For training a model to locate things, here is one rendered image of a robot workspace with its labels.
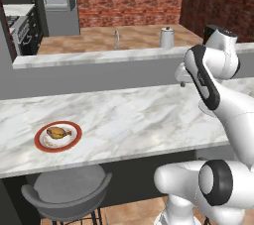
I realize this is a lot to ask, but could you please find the grey bar stool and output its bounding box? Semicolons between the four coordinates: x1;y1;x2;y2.
20;165;113;225

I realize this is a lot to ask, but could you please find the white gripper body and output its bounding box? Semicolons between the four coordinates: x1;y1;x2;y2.
174;61;194;84

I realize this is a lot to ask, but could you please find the silver sink tap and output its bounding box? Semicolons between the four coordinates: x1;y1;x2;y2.
113;29;121;52

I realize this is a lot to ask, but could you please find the white kettle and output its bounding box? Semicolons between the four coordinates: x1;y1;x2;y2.
159;26;176;50

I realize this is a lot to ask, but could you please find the grey fridge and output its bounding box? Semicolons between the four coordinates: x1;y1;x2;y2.
39;0;81;38

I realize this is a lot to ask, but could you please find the black oven with hob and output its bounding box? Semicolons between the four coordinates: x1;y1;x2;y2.
7;4;45;56

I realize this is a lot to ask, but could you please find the brown chicken drumstick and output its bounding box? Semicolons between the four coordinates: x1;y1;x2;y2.
46;127;72;141

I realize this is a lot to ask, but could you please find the red-rimmed white plate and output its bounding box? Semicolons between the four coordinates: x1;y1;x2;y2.
34;120;83;154

